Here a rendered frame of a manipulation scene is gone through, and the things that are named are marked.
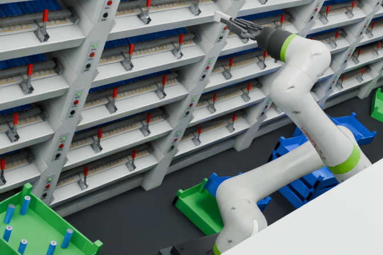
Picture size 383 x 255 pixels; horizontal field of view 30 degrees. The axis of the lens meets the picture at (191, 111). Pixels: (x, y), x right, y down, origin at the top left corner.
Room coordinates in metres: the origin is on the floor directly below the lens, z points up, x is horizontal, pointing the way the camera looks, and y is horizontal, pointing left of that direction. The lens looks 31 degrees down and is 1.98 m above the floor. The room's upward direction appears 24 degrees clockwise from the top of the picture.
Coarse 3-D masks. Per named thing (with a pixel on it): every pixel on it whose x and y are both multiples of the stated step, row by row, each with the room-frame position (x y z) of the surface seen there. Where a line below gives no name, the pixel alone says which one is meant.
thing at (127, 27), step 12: (204, 0) 2.50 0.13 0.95; (216, 0) 2.52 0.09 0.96; (228, 0) 2.51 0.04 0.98; (120, 12) 2.11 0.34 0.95; (168, 12) 2.29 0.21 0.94; (180, 12) 2.33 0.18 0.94; (204, 12) 2.43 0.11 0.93; (120, 24) 2.06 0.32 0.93; (132, 24) 2.10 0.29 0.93; (156, 24) 2.18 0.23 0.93; (168, 24) 2.25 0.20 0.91; (180, 24) 2.31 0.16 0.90; (192, 24) 2.39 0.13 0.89; (108, 36) 2.00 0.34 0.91; (120, 36) 2.06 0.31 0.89
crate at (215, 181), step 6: (216, 174) 2.61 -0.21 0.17; (240, 174) 2.82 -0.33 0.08; (210, 180) 2.58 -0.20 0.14; (216, 180) 2.65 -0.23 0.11; (222, 180) 2.71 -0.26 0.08; (204, 186) 2.58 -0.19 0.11; (210, 186) 2.57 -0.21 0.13; (216, 186) 2.57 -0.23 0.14; (210, 192) 2.56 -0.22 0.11; (270, 198) 2.74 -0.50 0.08; (258, 204) 2.64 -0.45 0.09; (264, 204) 2.71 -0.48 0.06
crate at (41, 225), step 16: (0, 208) 1.52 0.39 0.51; (16, 208) 1.57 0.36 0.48; (32, 208) 1.59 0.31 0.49; (48, 208) 1.57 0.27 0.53; (0, 224) 1.49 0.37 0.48; (16, 224) 1.51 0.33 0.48; (32, 224) 1.54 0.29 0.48; (48, 224) 1.57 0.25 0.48; (64, 224) 1.55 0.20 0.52; (0, 240) 1.39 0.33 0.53; (16, 240) 1.45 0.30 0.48; (32, 240) 1.48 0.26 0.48; (48, 240) 1.51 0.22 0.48; (80, 240) 1.53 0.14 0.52
